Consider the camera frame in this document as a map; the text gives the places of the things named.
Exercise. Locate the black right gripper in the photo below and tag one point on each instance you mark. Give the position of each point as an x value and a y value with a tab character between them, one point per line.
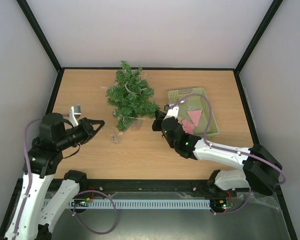
159	122

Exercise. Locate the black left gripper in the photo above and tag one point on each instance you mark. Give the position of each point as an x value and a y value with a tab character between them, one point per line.
88	129

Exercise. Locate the clear battery box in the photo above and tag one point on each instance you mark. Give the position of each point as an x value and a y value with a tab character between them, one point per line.
116	136

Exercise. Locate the pink paper ornament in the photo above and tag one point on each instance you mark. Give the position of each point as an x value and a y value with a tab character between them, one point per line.
188	127

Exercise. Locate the pink triangular paper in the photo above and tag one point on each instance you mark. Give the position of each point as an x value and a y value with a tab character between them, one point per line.
195	116

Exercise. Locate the small green christmas tree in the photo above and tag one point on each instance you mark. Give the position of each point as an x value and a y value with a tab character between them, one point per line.
148	106

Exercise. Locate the clear led string lights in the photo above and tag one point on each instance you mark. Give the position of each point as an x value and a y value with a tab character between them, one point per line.
125	96

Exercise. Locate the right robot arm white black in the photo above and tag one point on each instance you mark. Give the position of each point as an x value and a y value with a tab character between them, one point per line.
255	168

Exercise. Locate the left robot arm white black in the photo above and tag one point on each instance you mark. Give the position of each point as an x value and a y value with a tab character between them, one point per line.
32	219

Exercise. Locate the green plastic basket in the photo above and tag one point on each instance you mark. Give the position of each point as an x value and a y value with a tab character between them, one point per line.
194	99

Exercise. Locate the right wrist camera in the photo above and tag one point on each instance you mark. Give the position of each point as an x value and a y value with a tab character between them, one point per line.
172	110

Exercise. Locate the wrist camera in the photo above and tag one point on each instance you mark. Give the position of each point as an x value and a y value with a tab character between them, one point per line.
172	110
74	114

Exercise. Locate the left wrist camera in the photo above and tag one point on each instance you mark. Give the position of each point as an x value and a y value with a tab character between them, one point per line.
74	114

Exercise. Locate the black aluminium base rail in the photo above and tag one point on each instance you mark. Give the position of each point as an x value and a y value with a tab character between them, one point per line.
194	188

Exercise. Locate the light blue cable duct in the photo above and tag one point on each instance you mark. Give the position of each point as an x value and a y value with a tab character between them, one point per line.
143	204

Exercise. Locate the black enclosure frame post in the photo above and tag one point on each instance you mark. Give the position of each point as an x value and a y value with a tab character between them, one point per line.
29	15

